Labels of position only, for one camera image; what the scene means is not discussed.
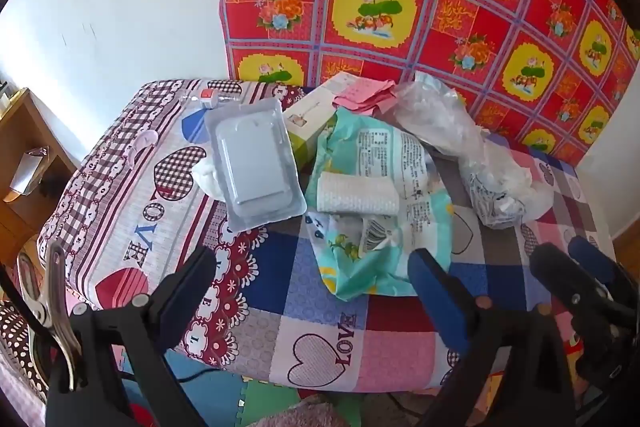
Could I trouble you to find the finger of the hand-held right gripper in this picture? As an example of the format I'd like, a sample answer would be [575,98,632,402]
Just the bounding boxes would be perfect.
[530,243,631,323]
[570,236,640,308]

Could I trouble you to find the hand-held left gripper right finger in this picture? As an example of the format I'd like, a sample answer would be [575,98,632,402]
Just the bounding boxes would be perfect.
[407,248,576,427]

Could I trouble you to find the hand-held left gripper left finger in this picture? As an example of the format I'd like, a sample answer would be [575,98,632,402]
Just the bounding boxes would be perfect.
[45,247,218,427]

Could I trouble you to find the white printed plastic bag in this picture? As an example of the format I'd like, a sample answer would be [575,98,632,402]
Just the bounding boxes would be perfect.
[465,169,551,230]

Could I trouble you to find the teal printed packaging bag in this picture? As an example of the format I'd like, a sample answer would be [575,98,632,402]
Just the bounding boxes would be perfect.
[305,107,456,300]

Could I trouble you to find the white tissue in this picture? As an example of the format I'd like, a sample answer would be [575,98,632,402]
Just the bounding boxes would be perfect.
[192,157,236,200]

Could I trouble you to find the white gauze roll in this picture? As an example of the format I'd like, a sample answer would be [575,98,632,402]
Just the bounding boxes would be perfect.
[317,172,401,214]

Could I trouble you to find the clear plastic blister pack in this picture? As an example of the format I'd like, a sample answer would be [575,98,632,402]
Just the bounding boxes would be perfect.
[204,97,308,233]

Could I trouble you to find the clear plastic bag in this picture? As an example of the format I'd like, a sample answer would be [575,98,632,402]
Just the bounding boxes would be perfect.
[392,72,501,188]

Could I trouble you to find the small clear bottle red label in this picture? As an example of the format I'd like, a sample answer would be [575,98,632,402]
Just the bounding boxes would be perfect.
[180,88,242,110]

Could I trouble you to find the pink paper sheets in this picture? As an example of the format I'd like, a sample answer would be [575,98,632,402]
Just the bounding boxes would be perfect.
[332,79,398,118]

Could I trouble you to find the heart print patchwork bed sheet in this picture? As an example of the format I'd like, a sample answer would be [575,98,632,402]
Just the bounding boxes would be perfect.
[37,78,617,395]

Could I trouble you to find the metal spring clamp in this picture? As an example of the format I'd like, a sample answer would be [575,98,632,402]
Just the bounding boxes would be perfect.
[17,241,84,394]

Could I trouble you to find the brown polka dot cloth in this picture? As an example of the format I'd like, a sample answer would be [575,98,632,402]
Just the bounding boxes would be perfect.
[0,299,51,403]

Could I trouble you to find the silver foil bag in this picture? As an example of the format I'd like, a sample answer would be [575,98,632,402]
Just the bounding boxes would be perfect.
[9,146,52,196]

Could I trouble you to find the white and green carton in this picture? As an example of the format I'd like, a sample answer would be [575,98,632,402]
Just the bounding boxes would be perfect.
[282,72,366,168]

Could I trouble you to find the wooden shelf unit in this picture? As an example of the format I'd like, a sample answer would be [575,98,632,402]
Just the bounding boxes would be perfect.
[0,87,81,268]

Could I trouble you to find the thin black floor cable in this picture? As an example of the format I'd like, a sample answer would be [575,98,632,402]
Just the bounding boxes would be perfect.
[122,367,223,384]

